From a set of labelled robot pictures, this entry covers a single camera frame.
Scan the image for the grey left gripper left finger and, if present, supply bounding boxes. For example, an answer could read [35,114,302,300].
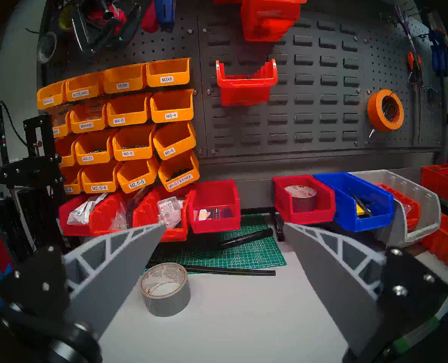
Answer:
[0,222,167,340]

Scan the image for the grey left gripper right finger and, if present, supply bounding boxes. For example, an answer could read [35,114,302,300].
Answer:
[284,222,448,363]

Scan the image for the red plastic storage bin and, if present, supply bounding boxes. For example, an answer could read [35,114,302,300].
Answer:
[133,186,194,242]
[272,175,336,225]
[421,164,448,200]
[188,180,241,234]
[59,194,96,237]
[89,192,134,238]
[375,183,421,232]

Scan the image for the blue and red hand tool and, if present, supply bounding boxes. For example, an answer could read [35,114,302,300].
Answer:
[141,0,177,33]

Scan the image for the clear bag of small parts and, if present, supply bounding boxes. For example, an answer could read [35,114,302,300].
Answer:
[157,197,182,228]
[67,193,107,225]
[111,203,128,230]

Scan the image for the small blue plastic bin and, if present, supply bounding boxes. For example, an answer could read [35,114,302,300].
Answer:
[314,172,395,232]

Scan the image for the black marker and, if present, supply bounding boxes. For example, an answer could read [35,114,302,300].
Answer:
[273,213,286,242]

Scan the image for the yellow bin labelled M2.5-6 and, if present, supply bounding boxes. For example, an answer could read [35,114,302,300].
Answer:
[81,160,122,194]

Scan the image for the green cutting mat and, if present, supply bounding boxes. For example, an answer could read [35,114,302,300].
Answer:
[145,214,287,270]

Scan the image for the yellow bin labelled M2.5-5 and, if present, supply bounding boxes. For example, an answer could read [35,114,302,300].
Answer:
[117,156,160,194]

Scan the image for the yellow small parts bin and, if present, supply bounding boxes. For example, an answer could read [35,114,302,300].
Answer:
[56,135,77,167]
[50,108,73,138]
[37,82,67,110]
[61,166,83,195]

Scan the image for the black bar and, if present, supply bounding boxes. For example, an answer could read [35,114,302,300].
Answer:
[220,228,274,249]

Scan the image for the large beige plastic bin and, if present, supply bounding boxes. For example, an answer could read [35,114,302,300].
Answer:
[351,169,442,247]

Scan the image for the yellow bin labelled M4-0.7X6 HEX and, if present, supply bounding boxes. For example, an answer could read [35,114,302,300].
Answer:
[158,150,201,192]

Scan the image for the yellow bin labelled M3-12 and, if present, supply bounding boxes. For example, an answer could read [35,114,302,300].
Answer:
[75,130,119,165]

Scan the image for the yellow bin labelled M3-8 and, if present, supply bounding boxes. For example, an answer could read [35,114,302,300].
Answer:
[112,124,157,161]

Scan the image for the yellow bin labelled M3-6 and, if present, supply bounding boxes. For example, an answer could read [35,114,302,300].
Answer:
[153,121,197,160]

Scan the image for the yellow bin labelled M4X4X6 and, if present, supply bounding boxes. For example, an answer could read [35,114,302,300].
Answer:
[70,101,109,134]

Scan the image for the yellow bin labelled M4-6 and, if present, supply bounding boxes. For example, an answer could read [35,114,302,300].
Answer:
[106,94,153,127]

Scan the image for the yellow bin labelled M3-4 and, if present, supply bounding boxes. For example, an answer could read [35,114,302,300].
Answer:
[150,89,195,123]

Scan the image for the orange tape roll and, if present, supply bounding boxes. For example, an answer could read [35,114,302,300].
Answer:
[367,89,405,133]

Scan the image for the grey louvred pegboard panel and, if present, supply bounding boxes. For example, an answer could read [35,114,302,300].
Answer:
[39,0,448,166]

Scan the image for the yellow bin labelled M3X6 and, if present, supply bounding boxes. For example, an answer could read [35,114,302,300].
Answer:
[146,58,191,87]

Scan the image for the grey tape roll on peg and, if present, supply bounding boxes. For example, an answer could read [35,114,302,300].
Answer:
[37,31,58,64]

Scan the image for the black vise clamp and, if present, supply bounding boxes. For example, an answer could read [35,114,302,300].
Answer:
[71,0,141,56]

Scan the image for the red and white tape roll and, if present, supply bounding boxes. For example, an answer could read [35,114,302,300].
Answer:
[88,3,127,26]

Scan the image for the yellow tape roll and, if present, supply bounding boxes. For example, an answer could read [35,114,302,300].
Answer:
[59,5,75,30]

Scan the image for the grey duct tape roll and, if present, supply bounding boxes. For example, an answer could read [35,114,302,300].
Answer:
[140,263,191,317]

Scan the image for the file with orange-black handle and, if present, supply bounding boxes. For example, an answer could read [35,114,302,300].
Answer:
[406,51,417,143]
[416,55,425,143]

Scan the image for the purple handled scissors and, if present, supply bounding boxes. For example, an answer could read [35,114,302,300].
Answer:
[394,5,417,56]

